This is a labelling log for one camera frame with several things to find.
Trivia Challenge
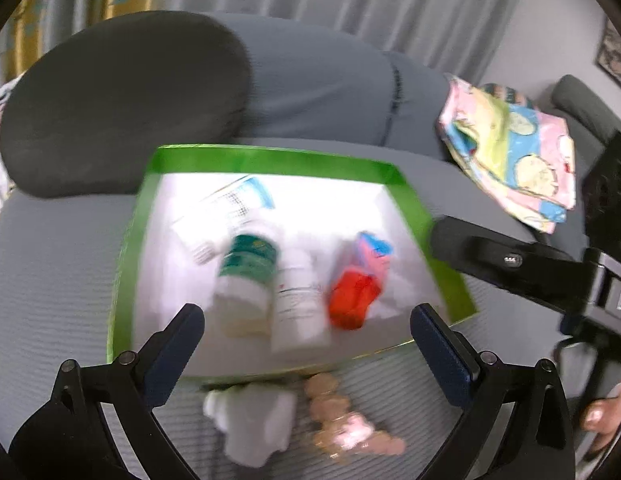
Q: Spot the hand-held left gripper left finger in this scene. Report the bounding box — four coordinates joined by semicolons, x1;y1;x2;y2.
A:
50;303;207;480

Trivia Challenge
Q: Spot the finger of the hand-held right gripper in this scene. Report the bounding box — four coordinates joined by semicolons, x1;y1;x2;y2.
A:
429;216;599;311

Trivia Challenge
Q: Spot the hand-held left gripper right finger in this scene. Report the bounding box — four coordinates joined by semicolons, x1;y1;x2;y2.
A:
411;303;576;480

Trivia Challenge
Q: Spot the red and pink container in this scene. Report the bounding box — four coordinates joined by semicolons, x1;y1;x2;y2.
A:
328;231;394;331

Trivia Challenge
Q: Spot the white bottle green label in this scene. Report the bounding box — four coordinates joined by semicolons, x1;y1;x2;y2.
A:
213;232;281;338

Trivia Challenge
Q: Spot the plain white pill bottle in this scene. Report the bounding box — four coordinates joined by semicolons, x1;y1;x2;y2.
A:
270;245;331;353

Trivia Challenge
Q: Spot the white blue medicine box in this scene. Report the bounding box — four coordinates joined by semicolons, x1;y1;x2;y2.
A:
170;176;275;266

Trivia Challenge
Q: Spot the green rimmed white tray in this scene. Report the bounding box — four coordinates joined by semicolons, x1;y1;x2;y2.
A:
106;144;477;378

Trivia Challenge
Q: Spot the person's right hand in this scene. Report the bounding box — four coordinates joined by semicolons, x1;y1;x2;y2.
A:
579;389;621;463

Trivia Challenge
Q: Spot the cartoon printed blanket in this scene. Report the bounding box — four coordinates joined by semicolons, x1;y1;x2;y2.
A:
437;74;577;235

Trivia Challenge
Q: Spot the grey sofa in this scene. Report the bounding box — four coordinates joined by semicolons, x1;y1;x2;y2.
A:
0;10;621;480

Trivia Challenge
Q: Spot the dark grey sofa cushion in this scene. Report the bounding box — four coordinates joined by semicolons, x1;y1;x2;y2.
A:
551;75;621;147

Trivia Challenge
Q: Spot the dark grey round cushion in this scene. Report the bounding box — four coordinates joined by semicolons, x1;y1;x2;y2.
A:
0;10;254;200

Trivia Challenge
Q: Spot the grey curtain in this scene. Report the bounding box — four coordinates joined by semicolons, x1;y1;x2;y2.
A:
40;0;531;81

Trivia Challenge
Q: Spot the framed wall picture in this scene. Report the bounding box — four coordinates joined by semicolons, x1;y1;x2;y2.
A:
595;20;621;83

